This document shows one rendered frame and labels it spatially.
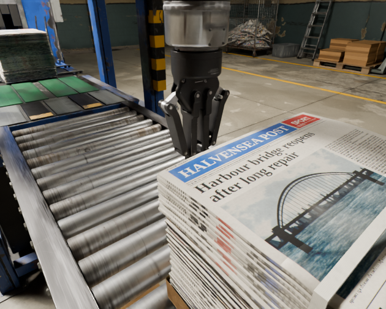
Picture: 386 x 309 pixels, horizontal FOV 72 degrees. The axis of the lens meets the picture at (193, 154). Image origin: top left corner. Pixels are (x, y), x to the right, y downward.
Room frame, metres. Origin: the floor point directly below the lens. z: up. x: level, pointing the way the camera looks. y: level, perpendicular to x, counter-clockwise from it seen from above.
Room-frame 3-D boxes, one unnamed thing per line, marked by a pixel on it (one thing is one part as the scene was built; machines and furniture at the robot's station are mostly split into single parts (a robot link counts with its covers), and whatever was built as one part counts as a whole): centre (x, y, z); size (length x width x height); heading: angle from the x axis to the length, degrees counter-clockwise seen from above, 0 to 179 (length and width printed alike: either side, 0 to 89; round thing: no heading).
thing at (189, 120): (0.40, 0.01, 1.02); 0.04 x 0.01 x 0.11; 38
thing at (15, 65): (1.79, 1.09, 0.93); 0.38 x 0.30 x 0.26; 39
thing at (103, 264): (0.45, 0.02, 0.77); 0.47 x 0.05 x 0.05; 129
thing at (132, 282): (0.40, -0.02, 0.77); 0.47 x 0.05 x 0.05; 129
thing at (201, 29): (0.41, -0.01, 1.16); 0.09 x 0.09 x 0.06
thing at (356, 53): (6.27, -3.49, 0.28); 1.20 x 0.83 x 0.57; 39
